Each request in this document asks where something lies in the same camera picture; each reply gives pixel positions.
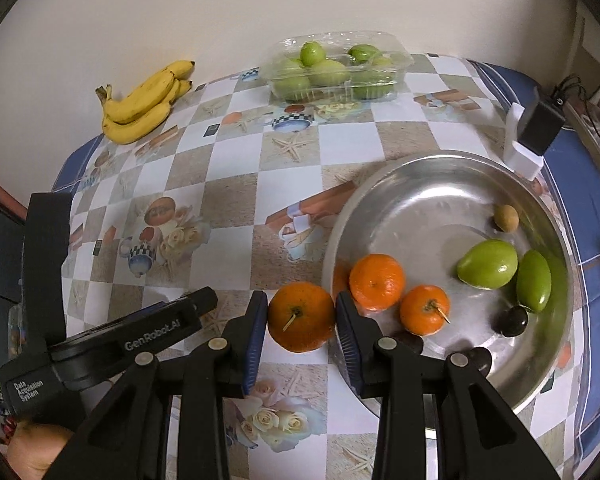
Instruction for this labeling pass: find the person left hand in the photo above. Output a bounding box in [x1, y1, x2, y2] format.
[6, 422, 73, 480]

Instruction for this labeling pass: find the banana bunch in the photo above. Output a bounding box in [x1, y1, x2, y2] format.
[95, 60, 195, 145]

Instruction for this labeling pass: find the black cable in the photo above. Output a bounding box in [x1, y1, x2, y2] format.
[549, 66, 600, 151]

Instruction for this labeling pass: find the checkered fruit print tablecloth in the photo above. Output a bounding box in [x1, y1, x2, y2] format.
[57, 54, 600, 479]

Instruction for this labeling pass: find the dark plum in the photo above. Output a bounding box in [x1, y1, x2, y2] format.
[498, 306, 529, 338]
[393, 330, 424, 356]
[466, 347, 492, 377]

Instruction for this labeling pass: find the orange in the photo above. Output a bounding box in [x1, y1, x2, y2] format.
[268, 282, 336, 353]
[399, 285, 451, 336]
[349, 254, 406, 312]

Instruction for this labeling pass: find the clear plastic fruit tray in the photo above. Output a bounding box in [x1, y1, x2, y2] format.
[259, 30, 415, 104]

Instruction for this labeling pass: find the black charger on white dock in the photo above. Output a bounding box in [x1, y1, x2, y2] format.
[503, 88, 565, 181]

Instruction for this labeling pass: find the large steel bowl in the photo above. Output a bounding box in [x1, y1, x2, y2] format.
[322, 151, 573, 412]

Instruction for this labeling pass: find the small brown kiwi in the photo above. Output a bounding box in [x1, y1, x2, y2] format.
[493, 204, 519, 233]

